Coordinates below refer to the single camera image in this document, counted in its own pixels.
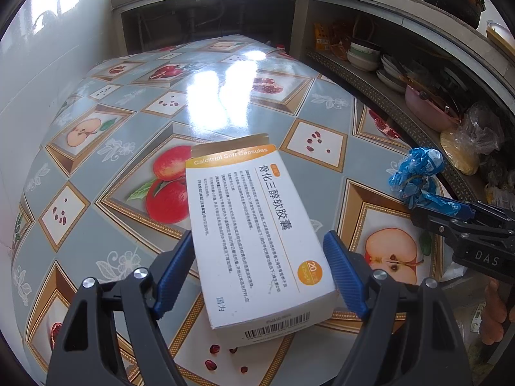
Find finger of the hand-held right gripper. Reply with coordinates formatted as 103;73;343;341
410;195;483;234

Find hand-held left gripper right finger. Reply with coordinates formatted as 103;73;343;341
323;230;472;386

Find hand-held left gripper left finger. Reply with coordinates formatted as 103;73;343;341
46;230;194;386

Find blue plastic wrapper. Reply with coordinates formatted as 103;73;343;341
388;147;445;210

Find white orange medicine box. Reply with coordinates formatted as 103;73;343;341
185;133;339;348

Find person's right hand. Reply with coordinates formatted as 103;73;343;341
479;277;510;346

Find crumpled plastic bags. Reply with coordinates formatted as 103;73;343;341
485;169;515;210

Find plastic bag of yellow grain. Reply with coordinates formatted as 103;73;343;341
440;102;505;175

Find pink plastic basin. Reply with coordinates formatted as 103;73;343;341
404;84;461;133

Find brown wooden utensils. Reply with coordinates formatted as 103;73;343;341
406;76;459;117

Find metal shelf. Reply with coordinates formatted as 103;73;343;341
304;46;483;206

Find stack of plates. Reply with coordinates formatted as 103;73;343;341
376;54;409;93

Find stack of white bowls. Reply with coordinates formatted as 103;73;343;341
347;40;382;72

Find wooden cutting board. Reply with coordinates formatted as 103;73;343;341
485;20;515;55

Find fruit print tablecloth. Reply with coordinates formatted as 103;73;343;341
10;34;447;386

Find orange snack packets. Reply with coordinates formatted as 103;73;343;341
314;22;351;61

